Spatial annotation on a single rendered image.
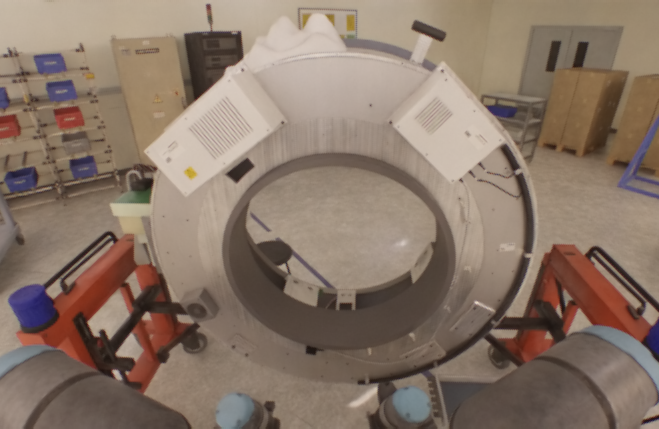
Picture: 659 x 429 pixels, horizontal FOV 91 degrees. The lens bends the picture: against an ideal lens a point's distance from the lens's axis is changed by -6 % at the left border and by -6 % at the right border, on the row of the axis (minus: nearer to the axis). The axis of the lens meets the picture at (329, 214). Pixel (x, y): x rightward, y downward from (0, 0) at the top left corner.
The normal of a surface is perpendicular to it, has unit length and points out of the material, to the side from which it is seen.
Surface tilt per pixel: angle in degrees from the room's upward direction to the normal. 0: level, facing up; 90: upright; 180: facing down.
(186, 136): 90
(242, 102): 90
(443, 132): 90
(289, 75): 90
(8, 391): 25
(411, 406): 19
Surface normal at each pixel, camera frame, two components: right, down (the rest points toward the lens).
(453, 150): -0.07, 0.47
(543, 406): -0.43, -0.63
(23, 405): -0.17, -0.61
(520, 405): -0.60, -0.63
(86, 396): 0.33, -0.86
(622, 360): 0.10, -0.74
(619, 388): 0.25, -0.48
